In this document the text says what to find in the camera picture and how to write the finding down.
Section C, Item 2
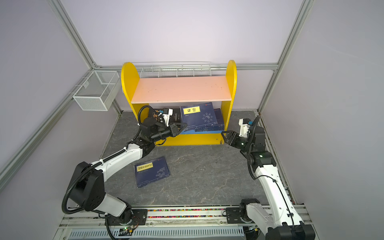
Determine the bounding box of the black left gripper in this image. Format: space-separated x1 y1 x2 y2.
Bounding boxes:
150 122 187 143

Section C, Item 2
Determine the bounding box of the navy book text back cover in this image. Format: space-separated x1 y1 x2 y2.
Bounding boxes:
180 102 218 132

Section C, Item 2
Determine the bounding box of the navy book yellow label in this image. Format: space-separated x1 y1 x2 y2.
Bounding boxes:
182 108 225 134

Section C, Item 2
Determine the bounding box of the black deer cover book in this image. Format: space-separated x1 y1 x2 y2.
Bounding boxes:
148 108 169 120

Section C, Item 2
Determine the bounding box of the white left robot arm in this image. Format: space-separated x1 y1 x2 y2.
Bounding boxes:
61 118 187 224

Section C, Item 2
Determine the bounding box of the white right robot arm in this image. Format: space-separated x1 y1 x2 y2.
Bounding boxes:
222 125 316 240

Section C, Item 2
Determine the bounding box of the yellow wooden bookshelf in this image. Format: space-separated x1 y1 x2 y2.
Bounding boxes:
121 60 238 129

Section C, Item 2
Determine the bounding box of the white mesh wire basket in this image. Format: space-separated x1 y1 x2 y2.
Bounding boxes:
73 70 121 112

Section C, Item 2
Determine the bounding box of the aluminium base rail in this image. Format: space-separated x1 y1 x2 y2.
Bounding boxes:
54 203 276 240

